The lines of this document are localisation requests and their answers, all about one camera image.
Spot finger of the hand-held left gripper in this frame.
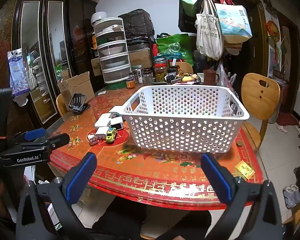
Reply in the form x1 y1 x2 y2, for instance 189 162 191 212
46 133 70 153
11 127 47 143

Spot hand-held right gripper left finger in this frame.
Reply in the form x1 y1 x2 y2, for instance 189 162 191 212
16 152 98 240

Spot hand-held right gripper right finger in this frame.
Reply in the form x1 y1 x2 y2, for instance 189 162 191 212
201 152 283 240

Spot silver multi-port charger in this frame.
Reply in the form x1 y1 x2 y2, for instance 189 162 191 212
95 127 110 140

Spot white power charger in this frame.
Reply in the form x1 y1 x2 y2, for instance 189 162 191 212
94 117 112 130

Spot small white plug adapter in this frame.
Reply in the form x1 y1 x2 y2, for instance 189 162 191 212
110 116 124 130

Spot white perforated plastic basket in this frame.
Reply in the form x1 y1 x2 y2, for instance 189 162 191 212
121 85 250 154

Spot yellow card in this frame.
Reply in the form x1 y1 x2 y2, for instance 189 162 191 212
235 161 255 180

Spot black phone stand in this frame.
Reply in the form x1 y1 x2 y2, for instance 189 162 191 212
68 93 90 114

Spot yellow toy car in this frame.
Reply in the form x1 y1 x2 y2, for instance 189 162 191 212
105 127 117 143

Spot flattened cardboard box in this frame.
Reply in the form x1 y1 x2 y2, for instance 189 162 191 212
57 72 95 105

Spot red printed tablecloth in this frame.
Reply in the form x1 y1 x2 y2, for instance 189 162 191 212
49 80 264 210

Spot person's dark trousers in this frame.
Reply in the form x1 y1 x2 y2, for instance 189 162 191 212
92 196 213 240

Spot blue snack packet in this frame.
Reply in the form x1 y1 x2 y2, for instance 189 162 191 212
7 48 30 98

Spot grey slipper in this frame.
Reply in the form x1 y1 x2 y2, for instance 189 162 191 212
290 184 300 204
282 186 294 209

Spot green plastic basket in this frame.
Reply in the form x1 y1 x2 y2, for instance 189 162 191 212
105 81 127 90

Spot red door mat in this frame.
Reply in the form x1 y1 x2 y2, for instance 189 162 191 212
276 112 300 127

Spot dark wooden cabinet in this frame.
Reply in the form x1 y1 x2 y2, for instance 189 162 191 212
0 0 98 140

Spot clear stacked drawer unit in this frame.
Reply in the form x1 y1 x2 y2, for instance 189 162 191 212
93 17 132 85

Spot brown mug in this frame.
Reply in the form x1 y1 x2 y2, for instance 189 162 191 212
203 69 220 85

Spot clear plastic bag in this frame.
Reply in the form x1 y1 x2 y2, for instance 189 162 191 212
216 62 237 93

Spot glass jar black lid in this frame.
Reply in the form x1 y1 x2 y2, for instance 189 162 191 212
143 69 153 85

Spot brown cardboard box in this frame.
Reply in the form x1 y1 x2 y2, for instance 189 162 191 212
129 47 153 68

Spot glass pickle jar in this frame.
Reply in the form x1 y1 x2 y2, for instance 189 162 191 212
154 57 169 82

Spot green shopping bag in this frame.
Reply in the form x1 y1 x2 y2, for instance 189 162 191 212
156 33 194 67

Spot potted plant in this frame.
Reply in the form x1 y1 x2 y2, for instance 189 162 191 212
274 36 289 79

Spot white tote bag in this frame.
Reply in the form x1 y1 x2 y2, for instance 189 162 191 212
195 0 224 61

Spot printed blue tote bag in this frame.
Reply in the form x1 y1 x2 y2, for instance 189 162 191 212
214 4 252 43

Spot black paper bag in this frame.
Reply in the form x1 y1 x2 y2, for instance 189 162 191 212
178 0 198 34

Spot green paper bag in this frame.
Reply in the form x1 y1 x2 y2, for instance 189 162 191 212
181 0 205 14

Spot red round wall ornament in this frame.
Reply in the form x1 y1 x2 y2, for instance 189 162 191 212
266 20 280 40

